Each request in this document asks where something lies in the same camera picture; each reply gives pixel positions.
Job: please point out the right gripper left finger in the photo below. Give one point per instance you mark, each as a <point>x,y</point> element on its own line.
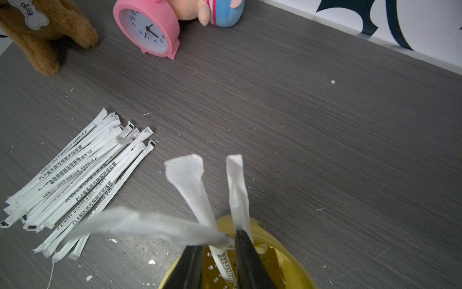
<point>188,272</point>

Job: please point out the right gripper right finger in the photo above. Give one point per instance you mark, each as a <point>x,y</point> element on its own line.
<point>251,273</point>

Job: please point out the fourteenth white straw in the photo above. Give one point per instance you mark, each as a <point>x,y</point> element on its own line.
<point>128,222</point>

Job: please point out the fifteenth white straw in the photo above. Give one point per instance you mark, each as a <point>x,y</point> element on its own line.
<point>185,173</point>

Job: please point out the eleventh white straw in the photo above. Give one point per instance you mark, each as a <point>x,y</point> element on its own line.
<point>76,253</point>

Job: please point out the yellow plastic cup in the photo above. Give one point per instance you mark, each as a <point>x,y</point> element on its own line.
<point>283,268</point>

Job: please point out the pink alarm clock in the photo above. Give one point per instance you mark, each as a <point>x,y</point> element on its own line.
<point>151,25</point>

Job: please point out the brown teddy bear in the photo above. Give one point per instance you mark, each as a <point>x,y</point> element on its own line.
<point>33,25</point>

